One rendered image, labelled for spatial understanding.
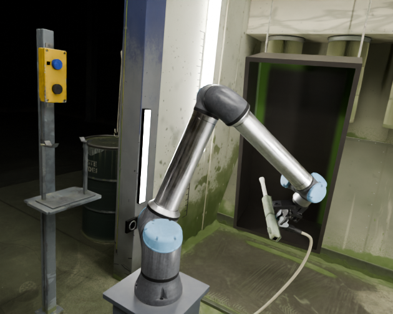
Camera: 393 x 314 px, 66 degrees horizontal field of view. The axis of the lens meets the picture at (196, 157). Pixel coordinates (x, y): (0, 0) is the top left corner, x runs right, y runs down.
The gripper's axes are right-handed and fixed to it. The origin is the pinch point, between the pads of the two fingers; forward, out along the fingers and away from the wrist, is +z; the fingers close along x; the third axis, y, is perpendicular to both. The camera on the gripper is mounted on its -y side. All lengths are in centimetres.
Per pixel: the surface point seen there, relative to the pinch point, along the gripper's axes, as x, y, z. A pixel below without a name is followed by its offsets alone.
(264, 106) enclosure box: 82, -10, -28
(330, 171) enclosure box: 53, 46, -16
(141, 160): 40, -77, 22
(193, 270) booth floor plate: 24, -8, 95
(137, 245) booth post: 19, -58, 79
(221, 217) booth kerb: 105, 27, 111
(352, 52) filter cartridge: 147, 57, -78
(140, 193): 32, -70, 42
